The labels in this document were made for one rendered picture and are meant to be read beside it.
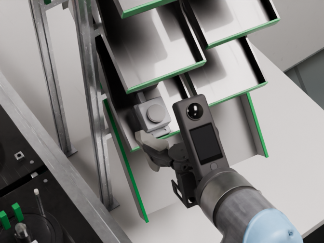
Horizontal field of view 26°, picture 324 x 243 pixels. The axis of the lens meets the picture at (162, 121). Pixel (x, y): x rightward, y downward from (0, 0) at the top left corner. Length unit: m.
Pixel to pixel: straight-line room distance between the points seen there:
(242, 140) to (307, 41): 1.27
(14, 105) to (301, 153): 0.65
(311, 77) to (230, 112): 1.51
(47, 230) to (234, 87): 0.44
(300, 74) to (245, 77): 1.62
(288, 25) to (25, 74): 1.05
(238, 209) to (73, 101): 0.86
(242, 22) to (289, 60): 1.49
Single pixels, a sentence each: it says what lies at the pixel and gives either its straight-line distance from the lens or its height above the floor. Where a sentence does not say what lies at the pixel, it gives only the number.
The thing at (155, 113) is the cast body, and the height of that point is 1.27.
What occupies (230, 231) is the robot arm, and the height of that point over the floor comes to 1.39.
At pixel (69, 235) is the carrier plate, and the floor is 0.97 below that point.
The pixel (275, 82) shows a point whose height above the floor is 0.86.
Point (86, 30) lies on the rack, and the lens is 1.07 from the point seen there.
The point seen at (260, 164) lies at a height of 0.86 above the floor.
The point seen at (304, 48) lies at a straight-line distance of 2.66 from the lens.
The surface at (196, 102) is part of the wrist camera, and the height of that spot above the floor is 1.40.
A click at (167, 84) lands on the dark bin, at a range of 1.23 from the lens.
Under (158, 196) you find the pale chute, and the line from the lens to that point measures 1.35.
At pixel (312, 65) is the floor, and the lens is 2.93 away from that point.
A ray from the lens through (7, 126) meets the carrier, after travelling 1.52.
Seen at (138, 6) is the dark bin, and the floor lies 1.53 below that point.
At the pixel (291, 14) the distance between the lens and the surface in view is 2.42.
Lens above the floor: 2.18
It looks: 54 degrees down
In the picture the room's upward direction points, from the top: straight up
